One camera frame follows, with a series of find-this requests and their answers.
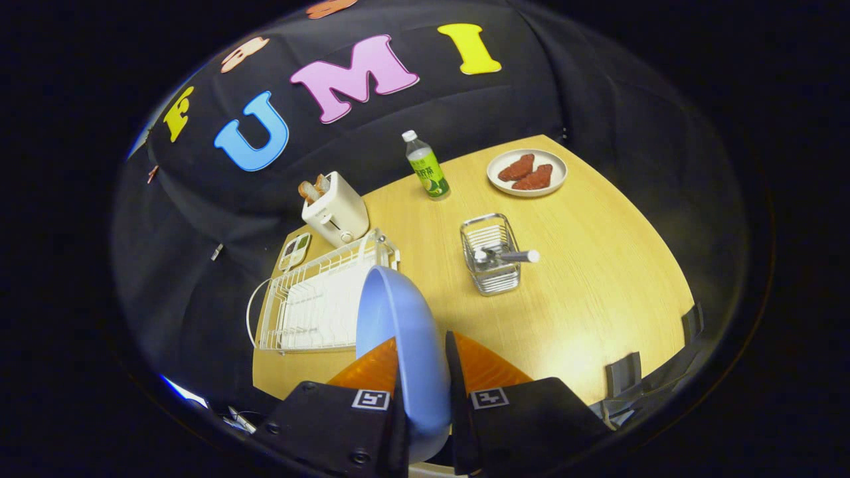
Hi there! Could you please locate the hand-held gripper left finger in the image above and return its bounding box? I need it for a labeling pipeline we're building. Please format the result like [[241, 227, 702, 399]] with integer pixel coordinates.
[[256, 337, 409, 478]]

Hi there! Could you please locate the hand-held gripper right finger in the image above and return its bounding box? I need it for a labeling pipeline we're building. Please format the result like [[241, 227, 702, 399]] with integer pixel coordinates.
[[445, 330, 612, 476]]

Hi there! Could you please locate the blue plate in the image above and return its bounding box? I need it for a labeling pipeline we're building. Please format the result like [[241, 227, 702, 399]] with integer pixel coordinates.
[[355, 266, 454, 463]]

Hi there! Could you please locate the white wire dish rack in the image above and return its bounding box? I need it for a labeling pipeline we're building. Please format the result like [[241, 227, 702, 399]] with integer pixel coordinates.
[[246, 228, 401, 354]]

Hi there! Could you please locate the metal wire basket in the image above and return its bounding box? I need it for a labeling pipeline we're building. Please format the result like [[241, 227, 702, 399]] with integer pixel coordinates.
[[460, 212, 523, 297]]

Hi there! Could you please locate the metal spoon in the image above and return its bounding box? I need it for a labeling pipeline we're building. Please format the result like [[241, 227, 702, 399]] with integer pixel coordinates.
[[473, 246, 541, 266]]

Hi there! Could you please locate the white round dish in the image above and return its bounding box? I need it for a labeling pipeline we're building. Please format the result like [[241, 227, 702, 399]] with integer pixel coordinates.
[[486, 148, 568, 199]]

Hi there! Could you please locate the divided white snack tray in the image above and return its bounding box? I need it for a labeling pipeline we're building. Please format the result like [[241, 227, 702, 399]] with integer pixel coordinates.
[[278, 232, 313, 274]]

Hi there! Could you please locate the white toaster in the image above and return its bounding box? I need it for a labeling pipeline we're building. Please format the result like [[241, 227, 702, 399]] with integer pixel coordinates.
[[301, 171, 371, 248]]

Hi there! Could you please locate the green label drink bottle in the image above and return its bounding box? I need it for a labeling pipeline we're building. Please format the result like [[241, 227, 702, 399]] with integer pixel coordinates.
[[401, 129, 451, 201]]

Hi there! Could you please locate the red meat piece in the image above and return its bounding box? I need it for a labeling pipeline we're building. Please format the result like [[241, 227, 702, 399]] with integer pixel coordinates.
[[511, 163, 554, 192], [497, 153, 536, 183]]

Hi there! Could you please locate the black backdrop cloth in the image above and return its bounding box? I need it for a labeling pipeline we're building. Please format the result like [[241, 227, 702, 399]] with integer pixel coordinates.
[[110, 0, 744, 426]]

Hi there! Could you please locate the grey table edge bracket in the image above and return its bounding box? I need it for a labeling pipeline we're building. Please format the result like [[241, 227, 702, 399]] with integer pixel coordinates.
[[681, 302, 705, 345], [604, 352, 643, 399]]

